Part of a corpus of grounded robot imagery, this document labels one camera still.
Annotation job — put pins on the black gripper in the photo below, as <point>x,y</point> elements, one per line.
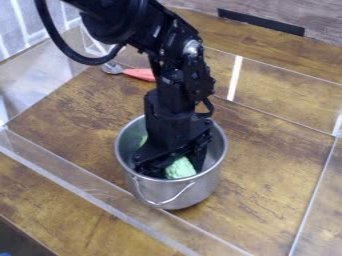
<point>175,136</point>

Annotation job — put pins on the green bumpy toy vegetable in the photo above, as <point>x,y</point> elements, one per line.
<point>180,169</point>

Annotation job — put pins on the silver metal pot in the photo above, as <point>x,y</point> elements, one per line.
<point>165,193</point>

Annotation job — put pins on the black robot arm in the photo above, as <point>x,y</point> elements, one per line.
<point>145,25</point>

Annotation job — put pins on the clear acrylic enclosure panel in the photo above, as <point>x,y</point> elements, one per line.
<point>79,214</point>

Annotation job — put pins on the red handled metal spoon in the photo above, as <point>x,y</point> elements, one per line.
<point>113,69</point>

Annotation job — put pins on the black strip on wall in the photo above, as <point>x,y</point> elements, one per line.
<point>262,22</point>

